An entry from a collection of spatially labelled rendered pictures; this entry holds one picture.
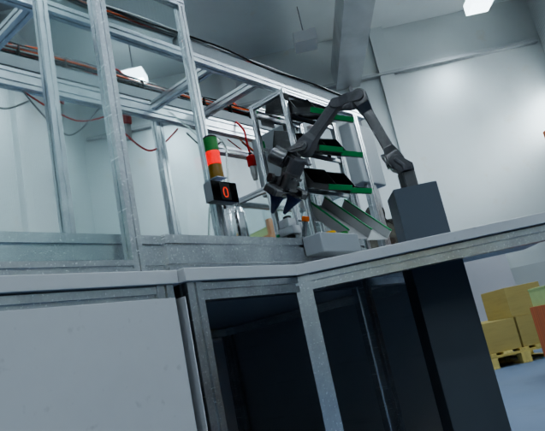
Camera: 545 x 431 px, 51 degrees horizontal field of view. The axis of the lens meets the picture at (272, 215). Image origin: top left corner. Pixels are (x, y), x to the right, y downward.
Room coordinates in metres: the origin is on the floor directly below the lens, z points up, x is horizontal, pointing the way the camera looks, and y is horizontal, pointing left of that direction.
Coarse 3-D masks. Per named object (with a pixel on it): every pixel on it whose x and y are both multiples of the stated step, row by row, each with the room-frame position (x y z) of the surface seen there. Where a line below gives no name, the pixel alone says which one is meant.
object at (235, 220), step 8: (224, 208) 2.94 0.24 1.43; (232, 208) 2.88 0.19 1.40; (240, 208) 2.91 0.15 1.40; (224, 216) 2.89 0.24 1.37; (232, 216) 2.88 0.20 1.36; (240, 216) 2.90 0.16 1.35; (232, 224) 2.88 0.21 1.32; (240, 224) 2.89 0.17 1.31; (232, 232) 2.88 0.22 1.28; (240, 232) 2.89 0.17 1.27; (248, 232) 2.93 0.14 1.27
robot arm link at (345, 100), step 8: (344, 96) 1.83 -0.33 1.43; (352, 96) 1.82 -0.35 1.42; (360, 96) 1.81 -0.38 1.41; (328, 104) 1.86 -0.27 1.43; (336, 104) 1.85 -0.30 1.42; (344, 104) 1.89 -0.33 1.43; (352, 104) 1.90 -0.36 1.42; (328, 112) 1.87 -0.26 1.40; (336, 112) 1.88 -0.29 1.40; (320, 120) 1.87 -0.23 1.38; (328, 120) 1.87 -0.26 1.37; (312, 128) 1.88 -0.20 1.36; (320, 128) 1.88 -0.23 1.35; (304, 136) 1.88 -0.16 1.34; (312, 136) 1.88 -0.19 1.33; (320, 136) 1.91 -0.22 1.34; (312, 144) 1.88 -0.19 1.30; (304, 152) 1.89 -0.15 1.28; (312, 152) 1.92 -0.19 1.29
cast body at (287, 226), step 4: (284, 216) 1.97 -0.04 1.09; (288, 216) 1.97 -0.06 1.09; (284, 220) 1.96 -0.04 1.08; (288, 220) 1.95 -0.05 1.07; (292, 220) 1.97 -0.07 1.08; (280, 224) 1.98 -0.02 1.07; (284, 224) 1.97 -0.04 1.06; (288, 224) 1.95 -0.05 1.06; (292, 224) 1.97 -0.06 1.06; (296, 224) 1.99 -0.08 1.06; (280, 228) 1.98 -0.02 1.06; (284, 228) 1.97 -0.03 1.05; (288, 228) 1.96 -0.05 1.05; (292, 228) 1.95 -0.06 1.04; (296, 228) 1.96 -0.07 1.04; (280, 232) 1.98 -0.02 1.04; (284, 232) 1.97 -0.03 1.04; (288, 232) 1.96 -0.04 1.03; (292, 232) 1.95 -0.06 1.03; (296, 232) 1.96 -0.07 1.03; (300, 232) 1.98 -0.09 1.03; (280, 236) 1.98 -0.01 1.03; (284, 236) 1.97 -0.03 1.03
